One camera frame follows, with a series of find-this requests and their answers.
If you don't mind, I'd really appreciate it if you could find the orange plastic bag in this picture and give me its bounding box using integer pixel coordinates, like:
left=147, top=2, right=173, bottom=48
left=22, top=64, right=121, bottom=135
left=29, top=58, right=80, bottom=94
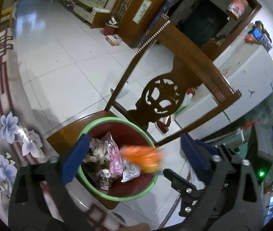
left=120, top=146, right=164, bottom=174

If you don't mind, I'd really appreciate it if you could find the silver blue foil wrapper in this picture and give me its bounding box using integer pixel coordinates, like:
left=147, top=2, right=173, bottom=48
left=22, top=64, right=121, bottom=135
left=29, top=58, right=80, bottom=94
left=121, top=159, right=141, bottom=182

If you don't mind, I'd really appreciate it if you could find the pink snack bag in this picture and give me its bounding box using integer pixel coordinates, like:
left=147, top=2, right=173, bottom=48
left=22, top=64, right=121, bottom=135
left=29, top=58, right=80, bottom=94
left=101, top=132, right=124, bottom=177

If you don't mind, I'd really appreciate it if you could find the red green trash bin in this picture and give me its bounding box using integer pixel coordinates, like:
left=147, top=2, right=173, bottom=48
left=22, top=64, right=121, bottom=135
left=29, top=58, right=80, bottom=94
left=77, top=117, right=161, bottom=202

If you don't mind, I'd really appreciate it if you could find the crumpled printed paper ball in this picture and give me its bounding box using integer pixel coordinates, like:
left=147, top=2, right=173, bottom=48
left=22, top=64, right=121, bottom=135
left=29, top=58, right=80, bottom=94
left=83, top=139, right=108, bottom=164

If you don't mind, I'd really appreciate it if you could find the wooden chair beside bin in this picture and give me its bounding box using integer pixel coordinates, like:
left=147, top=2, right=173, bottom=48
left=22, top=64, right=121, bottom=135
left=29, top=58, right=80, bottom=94
left=45, top=14, right=243, bottom=210

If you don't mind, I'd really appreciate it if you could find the white refrigerator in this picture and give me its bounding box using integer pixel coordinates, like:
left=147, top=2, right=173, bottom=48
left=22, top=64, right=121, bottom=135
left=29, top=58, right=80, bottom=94
left=175, top=43, right=273, bottom=139

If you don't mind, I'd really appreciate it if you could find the tissue box on floor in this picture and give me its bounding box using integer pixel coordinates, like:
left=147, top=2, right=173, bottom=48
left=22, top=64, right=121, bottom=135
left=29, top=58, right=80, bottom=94
left=106, top=34, right=122, bottom=46

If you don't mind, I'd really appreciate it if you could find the white tv cabinet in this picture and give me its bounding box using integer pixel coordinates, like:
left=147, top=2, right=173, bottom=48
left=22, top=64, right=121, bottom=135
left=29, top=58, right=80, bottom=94
left=63, top=0, right=111, bottom=29

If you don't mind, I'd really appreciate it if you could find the framed picture on cabinet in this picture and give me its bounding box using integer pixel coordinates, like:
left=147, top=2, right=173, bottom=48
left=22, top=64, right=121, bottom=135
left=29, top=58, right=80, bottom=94
left=97, top=0, right=109, bottom=8

